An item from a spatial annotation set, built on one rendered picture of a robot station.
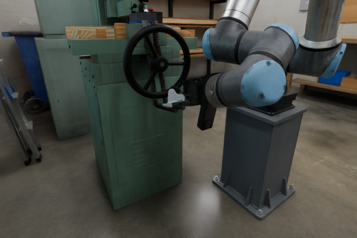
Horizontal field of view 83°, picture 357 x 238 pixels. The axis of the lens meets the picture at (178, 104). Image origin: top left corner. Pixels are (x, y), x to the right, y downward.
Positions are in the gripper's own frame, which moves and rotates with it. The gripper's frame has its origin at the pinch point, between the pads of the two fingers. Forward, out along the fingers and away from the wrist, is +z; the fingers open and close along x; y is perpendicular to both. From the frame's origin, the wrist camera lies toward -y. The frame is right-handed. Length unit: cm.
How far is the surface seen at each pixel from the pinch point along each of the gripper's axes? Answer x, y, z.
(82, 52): 26.4, 26.6, 25.4
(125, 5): 4, 49, 30
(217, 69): -286, 48, 306
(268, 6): -314, 135, 173
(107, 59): 17.1, 23.3, 26.7
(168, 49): -7.2, 23.7, 16.4
